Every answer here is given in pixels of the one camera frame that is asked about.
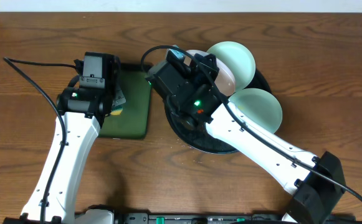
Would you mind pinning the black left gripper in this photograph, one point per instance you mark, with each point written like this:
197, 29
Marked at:
114, 101

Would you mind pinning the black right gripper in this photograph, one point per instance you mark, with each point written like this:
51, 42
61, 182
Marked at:
209, 66

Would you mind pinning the green and yellow sponge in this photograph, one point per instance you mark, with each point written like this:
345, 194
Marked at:
116, 110

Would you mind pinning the mint green plate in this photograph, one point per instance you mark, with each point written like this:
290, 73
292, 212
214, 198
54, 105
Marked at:
238, 59
260, 106

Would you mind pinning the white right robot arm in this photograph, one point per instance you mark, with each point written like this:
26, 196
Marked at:
203, 117

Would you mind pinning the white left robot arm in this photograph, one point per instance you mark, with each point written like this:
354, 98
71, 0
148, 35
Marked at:
81, 109

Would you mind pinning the round black serving tray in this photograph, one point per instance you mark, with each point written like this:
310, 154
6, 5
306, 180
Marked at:
199, 138

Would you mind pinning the black rectangular water tray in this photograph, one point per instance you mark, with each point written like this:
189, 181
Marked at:
132, 122

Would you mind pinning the mint green plate front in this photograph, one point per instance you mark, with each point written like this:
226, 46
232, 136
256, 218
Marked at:
260, 106

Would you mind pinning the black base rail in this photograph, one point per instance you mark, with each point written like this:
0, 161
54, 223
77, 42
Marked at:
180, 217

